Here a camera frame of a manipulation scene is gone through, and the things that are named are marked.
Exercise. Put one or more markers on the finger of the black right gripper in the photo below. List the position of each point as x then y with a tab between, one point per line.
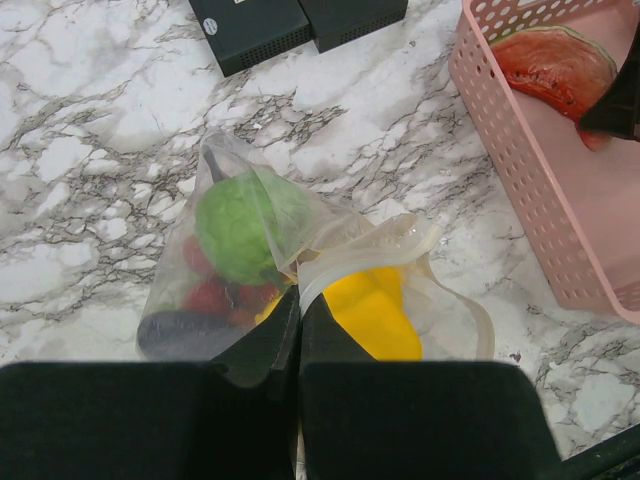
617	112

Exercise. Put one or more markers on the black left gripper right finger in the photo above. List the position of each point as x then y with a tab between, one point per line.
367	419

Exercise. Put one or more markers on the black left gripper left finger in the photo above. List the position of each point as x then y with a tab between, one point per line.
232	417

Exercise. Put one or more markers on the red toy watermelon slice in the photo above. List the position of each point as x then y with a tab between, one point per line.
556	65

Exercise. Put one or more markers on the pink perforated plastic basket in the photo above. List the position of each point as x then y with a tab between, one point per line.
579	208

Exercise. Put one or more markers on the dark purple toy eggplant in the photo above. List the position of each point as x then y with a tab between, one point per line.
185	336

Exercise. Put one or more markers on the yellow toy bell pepper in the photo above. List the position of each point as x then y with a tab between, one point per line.
368	305

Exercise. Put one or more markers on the red toy strawberry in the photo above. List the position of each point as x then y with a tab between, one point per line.
210	296

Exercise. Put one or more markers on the clear polka dot zip bag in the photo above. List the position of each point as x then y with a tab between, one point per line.
337	241

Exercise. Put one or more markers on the green toy lettuce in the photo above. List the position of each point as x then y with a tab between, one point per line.
239	219

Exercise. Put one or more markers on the black metal front rail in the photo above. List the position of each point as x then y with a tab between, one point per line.
615	458

